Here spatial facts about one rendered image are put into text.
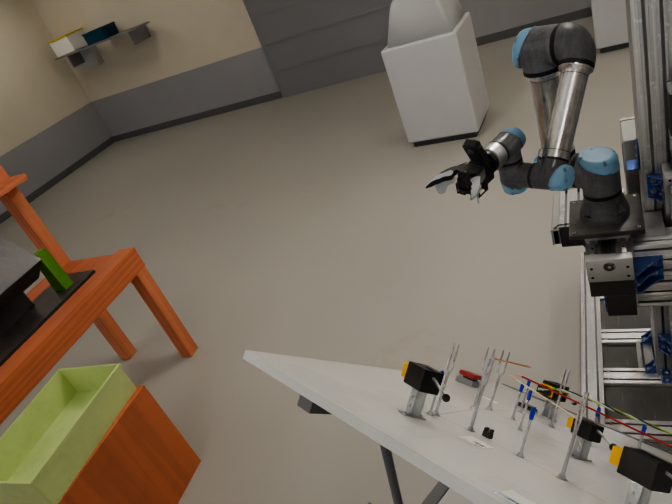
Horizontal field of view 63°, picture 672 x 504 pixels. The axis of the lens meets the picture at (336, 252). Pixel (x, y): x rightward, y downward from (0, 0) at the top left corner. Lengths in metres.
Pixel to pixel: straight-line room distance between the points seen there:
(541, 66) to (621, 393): 1.50
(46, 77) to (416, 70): 8.18
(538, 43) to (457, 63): 3.72
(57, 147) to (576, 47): 10.79
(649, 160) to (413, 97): 3.86
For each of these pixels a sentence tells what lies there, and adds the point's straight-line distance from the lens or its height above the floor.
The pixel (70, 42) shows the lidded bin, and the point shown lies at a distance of 11.52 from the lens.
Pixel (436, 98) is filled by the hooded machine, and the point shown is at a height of 0.49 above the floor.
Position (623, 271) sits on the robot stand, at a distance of 1.96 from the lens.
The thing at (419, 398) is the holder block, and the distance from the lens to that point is 1.02.
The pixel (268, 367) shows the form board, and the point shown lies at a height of 1.64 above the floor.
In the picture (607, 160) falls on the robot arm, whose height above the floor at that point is 1.38.
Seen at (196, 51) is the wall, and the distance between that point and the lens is 10.63.
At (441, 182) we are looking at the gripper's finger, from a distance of 1.58.
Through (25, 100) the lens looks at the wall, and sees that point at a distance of 11.75.
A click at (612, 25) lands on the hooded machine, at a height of 0.29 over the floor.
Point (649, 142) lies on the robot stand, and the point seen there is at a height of 1.33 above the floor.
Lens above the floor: 2.28
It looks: 30 degrees down
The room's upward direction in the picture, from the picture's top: 23 degrees counter-clockwise
